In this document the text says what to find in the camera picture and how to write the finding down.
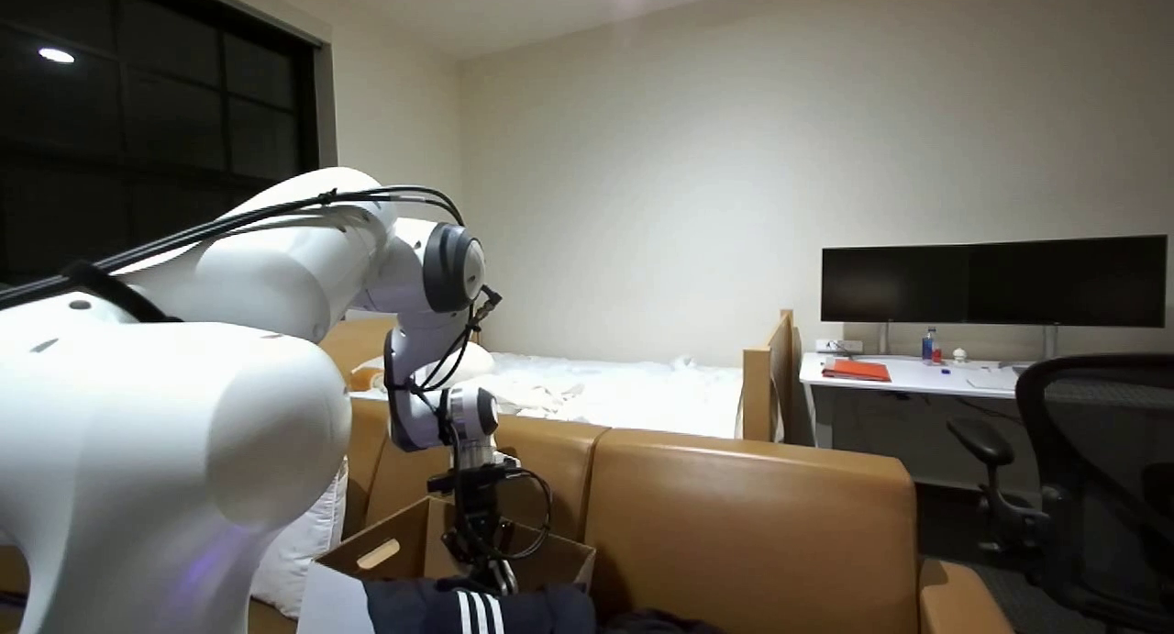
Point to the wooden bed with white sheets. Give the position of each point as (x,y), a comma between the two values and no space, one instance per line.
(642,391)

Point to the row of monitors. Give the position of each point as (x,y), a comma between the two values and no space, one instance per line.
(991,281)

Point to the black office chair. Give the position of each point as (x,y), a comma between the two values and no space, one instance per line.
(1091,487)

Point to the cardboard box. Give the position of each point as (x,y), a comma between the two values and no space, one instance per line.
(404,538)

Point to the tan leather sofa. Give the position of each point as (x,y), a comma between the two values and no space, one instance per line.
(752,533)

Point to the dark window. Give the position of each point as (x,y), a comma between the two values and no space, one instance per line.
(156,111)

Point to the clear bottle with blue cap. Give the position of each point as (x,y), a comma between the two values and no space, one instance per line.
(928,345)

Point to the white paper sheet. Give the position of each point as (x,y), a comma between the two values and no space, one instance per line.
(992,380)

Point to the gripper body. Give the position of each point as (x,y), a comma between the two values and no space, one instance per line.
(479,517)

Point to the white power strip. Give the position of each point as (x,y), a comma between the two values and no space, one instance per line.
(838,346)

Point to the black trousers with white stripes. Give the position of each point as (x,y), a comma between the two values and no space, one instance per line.
(440,611)

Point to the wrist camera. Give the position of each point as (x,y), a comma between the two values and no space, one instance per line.
(477,479)

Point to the white desk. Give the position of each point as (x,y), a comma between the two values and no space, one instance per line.
(917,377)

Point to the orange folder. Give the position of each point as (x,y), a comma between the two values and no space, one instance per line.
(857,370)

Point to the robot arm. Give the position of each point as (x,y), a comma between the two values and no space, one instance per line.
(165,432)

